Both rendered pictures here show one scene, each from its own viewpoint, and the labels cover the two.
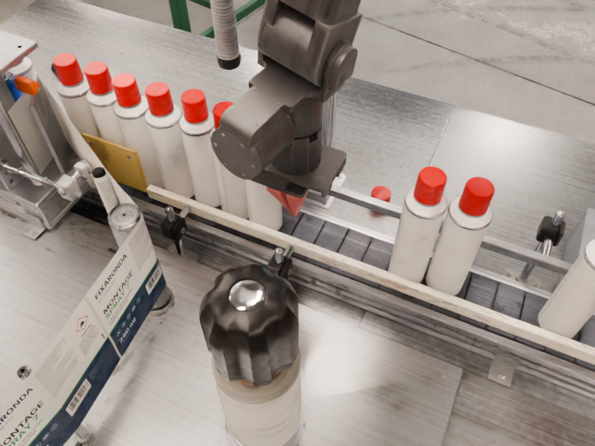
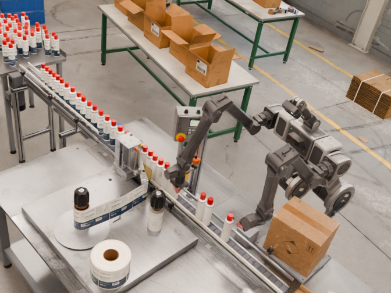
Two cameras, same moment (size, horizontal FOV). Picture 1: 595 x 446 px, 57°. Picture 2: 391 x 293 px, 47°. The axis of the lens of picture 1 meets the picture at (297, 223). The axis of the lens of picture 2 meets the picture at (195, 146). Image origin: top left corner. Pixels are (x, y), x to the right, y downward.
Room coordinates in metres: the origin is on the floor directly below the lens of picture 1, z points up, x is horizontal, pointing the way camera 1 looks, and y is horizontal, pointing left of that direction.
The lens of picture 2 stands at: (-1.46, -0.57, 2.85)
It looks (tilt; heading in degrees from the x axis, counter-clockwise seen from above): 37 degrees down; 15
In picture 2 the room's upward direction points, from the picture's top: 10 degrees clockwise
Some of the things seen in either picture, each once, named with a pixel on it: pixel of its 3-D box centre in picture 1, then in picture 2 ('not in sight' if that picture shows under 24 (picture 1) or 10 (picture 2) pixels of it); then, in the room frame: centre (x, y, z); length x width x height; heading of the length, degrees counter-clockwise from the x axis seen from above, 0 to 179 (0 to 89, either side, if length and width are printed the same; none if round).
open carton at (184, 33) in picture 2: not in sight; (191, 41); (2.62, 0.77, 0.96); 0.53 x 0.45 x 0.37; 145
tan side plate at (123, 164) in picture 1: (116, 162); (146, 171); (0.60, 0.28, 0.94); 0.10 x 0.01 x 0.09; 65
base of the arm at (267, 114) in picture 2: not in sight; (263, 118); (0.83, -0.33, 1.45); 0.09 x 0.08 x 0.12; 54
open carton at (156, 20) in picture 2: not in sight; (162, 24); (2.82, 1.18, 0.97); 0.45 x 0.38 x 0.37; 147
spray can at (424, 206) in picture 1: (417, 229); (201, 206); (0.44, -0.16, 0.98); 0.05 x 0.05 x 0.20
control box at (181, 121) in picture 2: not in sight; (189, 124); (0.63, 0.05, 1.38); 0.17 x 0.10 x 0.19; 120
